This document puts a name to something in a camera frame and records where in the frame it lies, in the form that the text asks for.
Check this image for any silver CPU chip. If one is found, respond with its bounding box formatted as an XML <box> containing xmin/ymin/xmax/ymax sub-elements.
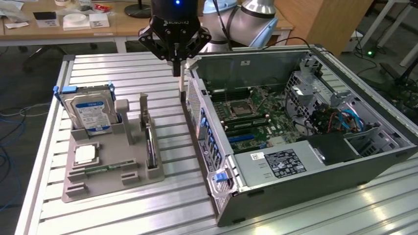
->
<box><xmin>73</xmin><ymin>145</ymin><xmax>98</xmax><ymax>165</ymax></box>

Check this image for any hard disk in blue caddy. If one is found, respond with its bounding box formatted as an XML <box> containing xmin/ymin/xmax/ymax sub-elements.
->
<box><xmin>53</xmin><ymin>80</ymin><xmax>117</xmax><ymax>132</ymax></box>

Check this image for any gray power supply unit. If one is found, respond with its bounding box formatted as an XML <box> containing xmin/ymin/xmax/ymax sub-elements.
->
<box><xmin>233</xmin><ymin>141</ymin><xmax>327</xmax><ymax>187</ymax></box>

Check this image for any perforated metal disk bay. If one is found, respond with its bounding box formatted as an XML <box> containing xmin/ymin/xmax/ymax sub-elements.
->
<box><xmin>284</xmin><ymin>70</ymin><xmax>328</xmax><ymax>124</ymax></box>

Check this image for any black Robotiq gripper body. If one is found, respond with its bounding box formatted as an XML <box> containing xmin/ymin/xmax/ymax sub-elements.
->
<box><xmin>149</xmin><ymin>0</ymin><xmax>200</xmax><ymax>62</ymax></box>

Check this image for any white table frame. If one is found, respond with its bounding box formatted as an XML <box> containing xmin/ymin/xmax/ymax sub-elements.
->
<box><xmin>357</xmin><ymin>0</ymin><xmax>418</xmax><ymax>67</ymax></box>

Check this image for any green RAM stick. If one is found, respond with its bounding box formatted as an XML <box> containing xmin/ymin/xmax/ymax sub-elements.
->
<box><xmin>84</xmin><ymin>164</ymin><xmax>124</xmax><ymax>174</ymax></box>

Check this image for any gray printed parts rack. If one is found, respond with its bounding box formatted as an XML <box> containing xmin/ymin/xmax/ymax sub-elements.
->
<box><xmin>61</xmin><ymin>97</ymin><xmax>165</xmax><ymax>204</ymax></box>

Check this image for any blue data wire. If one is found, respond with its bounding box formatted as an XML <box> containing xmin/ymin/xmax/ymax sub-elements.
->
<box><xmin>337</xmin><ymin>109</ymin><xmax>363</xmax><ymax>133</ymax></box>

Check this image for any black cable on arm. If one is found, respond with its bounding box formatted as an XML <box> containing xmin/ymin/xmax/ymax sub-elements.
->
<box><xmin>213</xmin><ymin>0</ymin><xmax>236</xmax><ymax>51</ymax></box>

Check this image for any orange wire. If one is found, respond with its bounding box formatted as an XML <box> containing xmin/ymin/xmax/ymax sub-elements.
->
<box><xmin>327</xmin><ymin>112</ymin><xmax>337</xmax><ymax>133</ymax></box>

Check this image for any installed black RAM stick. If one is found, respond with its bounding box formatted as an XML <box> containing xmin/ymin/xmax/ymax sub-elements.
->
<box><xmin>224</xmin><ymin>118</ymin><xmax>268</xmax><ymax>130</ymax></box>

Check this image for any black cable behind case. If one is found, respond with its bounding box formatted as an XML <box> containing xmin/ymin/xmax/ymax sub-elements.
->
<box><xmin>260</xmin><ymin>36</ymin><xmax>327</xmax><ymax>53</ymax></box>

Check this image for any plain white box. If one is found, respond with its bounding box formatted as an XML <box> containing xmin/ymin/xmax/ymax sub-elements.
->
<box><xmin>88</xmin><ymin>13</ymin><xmax>110</xmax><ymax>29</ymax></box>

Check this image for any wooden desk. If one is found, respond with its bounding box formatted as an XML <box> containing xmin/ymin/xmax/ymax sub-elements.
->
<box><xmin>0</xmin><ymin>0</ymin><xmax>295</xmax><ymax>53</ymax></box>

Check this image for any green motherboard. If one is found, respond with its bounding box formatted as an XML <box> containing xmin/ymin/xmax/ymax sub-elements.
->
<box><xmin>208</xmin><ymin>85</ymin><xmax>313</xmax><ymax>153</ymax></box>

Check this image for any blue floor cable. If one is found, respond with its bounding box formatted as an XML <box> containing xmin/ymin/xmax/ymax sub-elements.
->
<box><xmin>0</xmin><ymin>117</ymin><xmax>25</xmax><ymax>212</ymax></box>

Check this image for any red packet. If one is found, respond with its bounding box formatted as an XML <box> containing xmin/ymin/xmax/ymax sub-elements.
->
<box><xmin>92</xmin><ymin>2</ymin><xmax>112</xmax><ymax>13</ymax></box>

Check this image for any CPU socket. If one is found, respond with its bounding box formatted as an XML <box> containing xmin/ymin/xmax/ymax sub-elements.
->
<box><xmin>228</xmin><ymin>100</ymin><xmax>254</xmax><ymax>118</ymax></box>

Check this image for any wooden cabinet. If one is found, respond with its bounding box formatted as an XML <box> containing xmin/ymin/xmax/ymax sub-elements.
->
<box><xmin>273</xmin><ymin>0</ymin><xmax>375</xmax><ymax>57</ymax></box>

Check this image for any blue expansion slot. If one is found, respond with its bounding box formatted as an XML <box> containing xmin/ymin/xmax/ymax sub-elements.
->
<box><xmin>228</xmin><ymin>134</ymin><xmax>256</xmax><ymax>144</ymax></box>

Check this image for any black round lamp base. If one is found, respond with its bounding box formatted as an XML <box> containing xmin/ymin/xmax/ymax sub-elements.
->
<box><xmin>122</xmin><ymin>0</ymin><xmax>158</xmax><ymax>19</ymax></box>

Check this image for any white floor cable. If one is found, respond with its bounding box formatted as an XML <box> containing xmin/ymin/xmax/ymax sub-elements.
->
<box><xmin>0</xmin><ymin>102</ymin><xmax>50</xmax><ymax>118</ymax></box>

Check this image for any white box with black top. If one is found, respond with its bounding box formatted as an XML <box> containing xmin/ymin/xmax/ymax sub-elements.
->
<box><xmin>31</xmin><ymin>11</ymin><xmax>59</xmax><ymax>28</ymax></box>

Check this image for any white box with bowl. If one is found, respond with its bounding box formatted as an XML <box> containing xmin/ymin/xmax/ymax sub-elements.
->
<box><xmin>61</xmin><ymin>13</ymin><xmax>90</xmax><ymax>31</ymax></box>

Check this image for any open black PC case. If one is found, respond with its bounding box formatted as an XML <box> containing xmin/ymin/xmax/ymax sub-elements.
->
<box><xmin>178</xmin><ymin>44</ymin><xmax>418</xmax><ymax>227</ymax></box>

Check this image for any Nvidia Quadro graphics card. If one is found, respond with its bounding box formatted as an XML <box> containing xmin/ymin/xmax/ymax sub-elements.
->
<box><xmin>138</xmin><ymin>92</ymin><xmax>157</xmax><ymax>170</ymax></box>

